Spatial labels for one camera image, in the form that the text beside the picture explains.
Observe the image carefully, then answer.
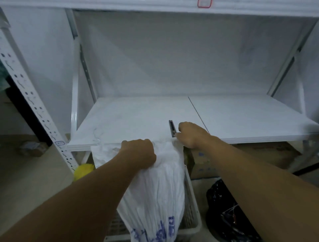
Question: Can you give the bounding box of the person's right hand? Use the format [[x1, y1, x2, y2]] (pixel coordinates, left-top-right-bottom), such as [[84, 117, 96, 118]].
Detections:
[[174, 121, 218, 151]]

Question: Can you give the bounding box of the person's left hand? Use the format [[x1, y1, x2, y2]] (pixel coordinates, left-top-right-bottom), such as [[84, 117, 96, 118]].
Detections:
[[120, 139, 157, 173]]

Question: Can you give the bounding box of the white plastic bag blue print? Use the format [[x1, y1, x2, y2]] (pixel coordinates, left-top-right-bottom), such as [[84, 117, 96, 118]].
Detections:
[[90, 127, 186, 242]]

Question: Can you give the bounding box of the person's right forearm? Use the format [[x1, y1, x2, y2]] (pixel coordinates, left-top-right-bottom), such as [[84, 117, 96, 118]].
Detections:
[[202, 137, 319, 242]]

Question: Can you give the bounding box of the person's left forearm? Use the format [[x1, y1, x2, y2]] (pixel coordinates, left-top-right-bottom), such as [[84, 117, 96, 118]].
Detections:
[[0, 151, 149, 242]]

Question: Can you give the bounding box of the white metal shelf unit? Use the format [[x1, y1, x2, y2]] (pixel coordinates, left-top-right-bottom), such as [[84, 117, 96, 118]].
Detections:
[[64, 0, 319, 175]]

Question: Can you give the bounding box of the yellow round object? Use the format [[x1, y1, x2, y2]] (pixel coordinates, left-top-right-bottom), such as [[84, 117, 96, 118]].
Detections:
[[73, 163, 96, 182]]

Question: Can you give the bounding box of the large cardboard box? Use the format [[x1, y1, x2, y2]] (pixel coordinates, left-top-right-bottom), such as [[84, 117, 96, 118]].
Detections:
[[186, 141, 302, 180]]

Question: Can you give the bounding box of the black plastic bag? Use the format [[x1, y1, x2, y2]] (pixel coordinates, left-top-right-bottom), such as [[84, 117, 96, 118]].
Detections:
[[206, 178, 263, 242]]

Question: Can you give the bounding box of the white plastic lattice basket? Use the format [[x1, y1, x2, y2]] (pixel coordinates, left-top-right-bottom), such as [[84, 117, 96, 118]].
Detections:
[[103, 164, 202, 242]]

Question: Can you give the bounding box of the small brown cardboard box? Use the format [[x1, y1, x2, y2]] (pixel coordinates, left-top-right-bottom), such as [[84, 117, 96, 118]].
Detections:
[[17, 141, 49, 158]]

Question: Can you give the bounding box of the white perforated shelf post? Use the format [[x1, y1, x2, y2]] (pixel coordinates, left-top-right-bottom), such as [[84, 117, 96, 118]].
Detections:
[[0, 26, 80, 175]]

